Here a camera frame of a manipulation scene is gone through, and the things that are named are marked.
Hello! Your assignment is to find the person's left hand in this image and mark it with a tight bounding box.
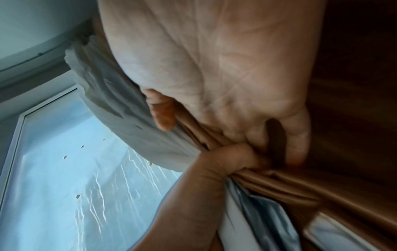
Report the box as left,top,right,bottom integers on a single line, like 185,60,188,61
186,143,271,194

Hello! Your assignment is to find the white sheer curtain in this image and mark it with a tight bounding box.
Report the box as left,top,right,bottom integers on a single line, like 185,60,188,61
65,34,303,251

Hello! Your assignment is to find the white framed window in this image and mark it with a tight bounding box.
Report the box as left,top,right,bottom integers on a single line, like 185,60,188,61
0,84,184,251

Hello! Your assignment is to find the person's right hand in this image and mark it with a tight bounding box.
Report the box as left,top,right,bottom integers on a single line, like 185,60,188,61
98,0,327,168

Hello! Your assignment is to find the white curtain track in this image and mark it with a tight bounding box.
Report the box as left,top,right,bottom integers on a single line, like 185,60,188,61
0,40,82,74

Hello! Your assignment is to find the brown satin curtain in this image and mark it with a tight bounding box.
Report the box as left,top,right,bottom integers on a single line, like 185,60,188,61
90,0,397,251

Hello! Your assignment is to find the person's left forearm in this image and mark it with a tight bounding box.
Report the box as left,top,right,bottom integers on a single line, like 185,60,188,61
132,180,232,251

